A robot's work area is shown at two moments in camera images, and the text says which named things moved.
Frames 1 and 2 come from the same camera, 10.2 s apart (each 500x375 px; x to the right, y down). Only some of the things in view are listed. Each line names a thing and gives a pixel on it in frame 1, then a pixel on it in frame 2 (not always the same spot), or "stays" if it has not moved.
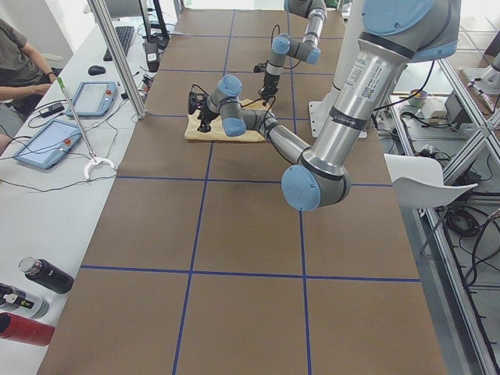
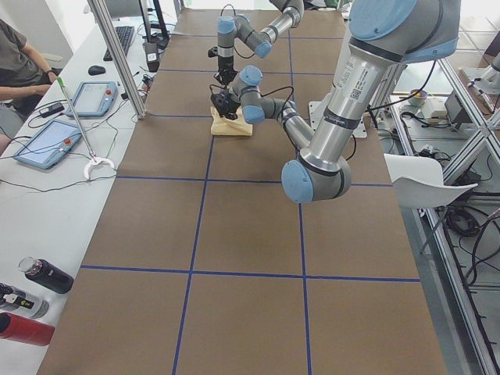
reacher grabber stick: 93,159 stays
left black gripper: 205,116 to 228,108
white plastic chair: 417,182 stays
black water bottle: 46,273 stays
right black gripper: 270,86 to 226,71
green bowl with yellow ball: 419,99 stays
